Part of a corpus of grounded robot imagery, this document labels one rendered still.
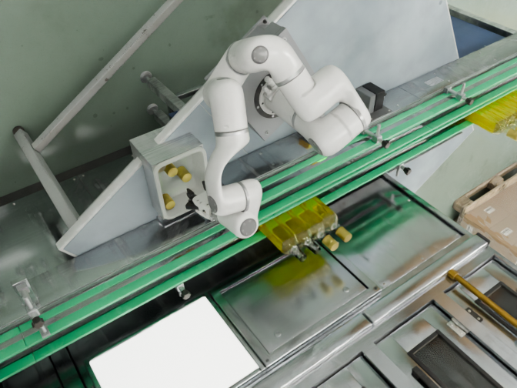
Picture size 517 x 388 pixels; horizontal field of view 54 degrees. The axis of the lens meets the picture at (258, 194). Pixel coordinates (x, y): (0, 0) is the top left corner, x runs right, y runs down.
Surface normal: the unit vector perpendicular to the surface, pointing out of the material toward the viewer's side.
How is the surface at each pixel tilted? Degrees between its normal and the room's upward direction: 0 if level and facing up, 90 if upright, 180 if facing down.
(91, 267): 90
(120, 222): 0
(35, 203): 90
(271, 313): 90
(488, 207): 89
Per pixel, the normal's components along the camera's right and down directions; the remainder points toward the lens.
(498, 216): 0.06, -0.63
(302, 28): 0.57, 0.54
